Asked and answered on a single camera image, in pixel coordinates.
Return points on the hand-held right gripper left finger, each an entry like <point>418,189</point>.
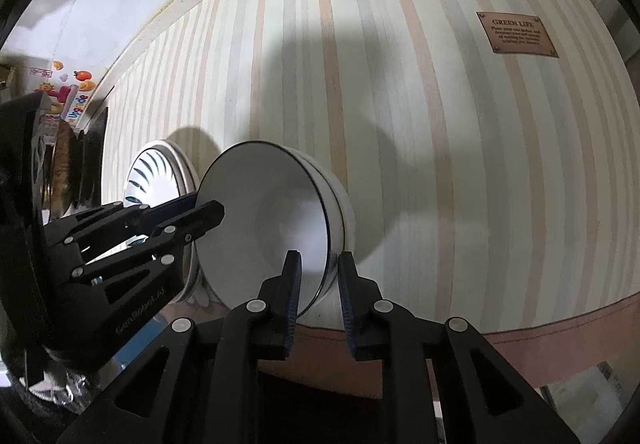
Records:
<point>292,296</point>

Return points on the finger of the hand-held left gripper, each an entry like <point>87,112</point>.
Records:
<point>200,219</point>
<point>130,216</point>

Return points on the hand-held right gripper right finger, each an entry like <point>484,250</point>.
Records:
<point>349,306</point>

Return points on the blue striped plate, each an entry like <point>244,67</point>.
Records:
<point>150,173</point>

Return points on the white bowl with blue rim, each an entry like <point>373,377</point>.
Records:
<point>265,229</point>

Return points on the white plate with grey flower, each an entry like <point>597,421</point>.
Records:
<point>197,291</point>

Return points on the striped tablecloth with cat print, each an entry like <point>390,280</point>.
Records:
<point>450,173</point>

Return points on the brown label patch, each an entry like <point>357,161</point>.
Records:
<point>517,33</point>

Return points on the colourful wall sticker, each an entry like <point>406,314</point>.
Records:
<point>65,91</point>

